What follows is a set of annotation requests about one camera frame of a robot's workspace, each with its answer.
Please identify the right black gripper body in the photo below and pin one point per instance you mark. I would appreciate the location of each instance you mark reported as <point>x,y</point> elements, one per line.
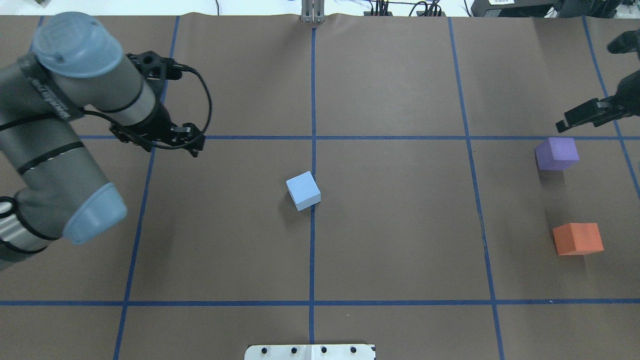
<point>626,92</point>

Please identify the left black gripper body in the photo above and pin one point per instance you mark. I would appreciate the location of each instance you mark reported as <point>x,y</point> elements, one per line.
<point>159,122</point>

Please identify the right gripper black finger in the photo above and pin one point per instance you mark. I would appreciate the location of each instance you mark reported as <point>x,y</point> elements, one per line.
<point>585,113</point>

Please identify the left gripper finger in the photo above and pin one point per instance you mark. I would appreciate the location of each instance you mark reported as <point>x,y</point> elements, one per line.
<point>193,142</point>
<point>187,130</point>

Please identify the light blue foam block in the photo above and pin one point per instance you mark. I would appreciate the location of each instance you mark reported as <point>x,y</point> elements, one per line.
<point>304,191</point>

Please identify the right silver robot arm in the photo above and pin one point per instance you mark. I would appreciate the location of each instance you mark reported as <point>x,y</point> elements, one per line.
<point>616,63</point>

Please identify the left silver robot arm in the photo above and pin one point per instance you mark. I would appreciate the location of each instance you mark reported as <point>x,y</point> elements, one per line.
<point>74,69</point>

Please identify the purple foam block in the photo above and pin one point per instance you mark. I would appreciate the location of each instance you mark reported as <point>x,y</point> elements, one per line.
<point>556,154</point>

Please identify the orange foam block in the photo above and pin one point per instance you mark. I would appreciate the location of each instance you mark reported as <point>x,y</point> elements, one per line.
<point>577,239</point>

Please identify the aluminium frame post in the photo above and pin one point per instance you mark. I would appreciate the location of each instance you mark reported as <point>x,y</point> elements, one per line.
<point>313,12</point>

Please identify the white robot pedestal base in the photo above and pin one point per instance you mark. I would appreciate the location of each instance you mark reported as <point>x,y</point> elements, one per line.
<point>311,352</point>

